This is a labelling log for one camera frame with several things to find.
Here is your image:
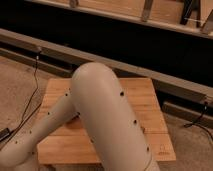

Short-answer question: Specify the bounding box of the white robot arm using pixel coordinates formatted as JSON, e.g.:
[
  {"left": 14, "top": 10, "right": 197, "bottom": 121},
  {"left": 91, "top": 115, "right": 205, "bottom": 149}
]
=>
[{"left": 0, "top": 62, "right": 160, "bottom": 171}]

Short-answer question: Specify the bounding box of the black power adapter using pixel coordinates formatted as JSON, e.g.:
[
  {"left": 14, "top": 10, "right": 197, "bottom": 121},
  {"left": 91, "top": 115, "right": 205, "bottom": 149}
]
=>
[{"left": 0, "top": 128, "right": 10, "bottom": 142}]

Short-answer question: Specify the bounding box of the black cable right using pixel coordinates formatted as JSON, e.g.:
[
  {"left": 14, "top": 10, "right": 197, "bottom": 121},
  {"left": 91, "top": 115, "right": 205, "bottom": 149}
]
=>
[{"left": 183, "top": 101, "right": 213, "bottom": 141}]

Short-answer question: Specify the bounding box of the black cable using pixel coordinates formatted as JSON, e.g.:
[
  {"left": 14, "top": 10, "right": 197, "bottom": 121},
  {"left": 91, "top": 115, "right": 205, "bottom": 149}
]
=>
[
  {"left": 0, "top": 54, "right": 43, "bottom": 152},
  {"left": 183, "top": 101, "right": 213, "bottom": 141}
]

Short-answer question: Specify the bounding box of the black cable left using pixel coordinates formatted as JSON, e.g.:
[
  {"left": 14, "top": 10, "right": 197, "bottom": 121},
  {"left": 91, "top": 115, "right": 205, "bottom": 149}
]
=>
[{"left": 0, "top": 54, "right": 43, "bottom": 152}]

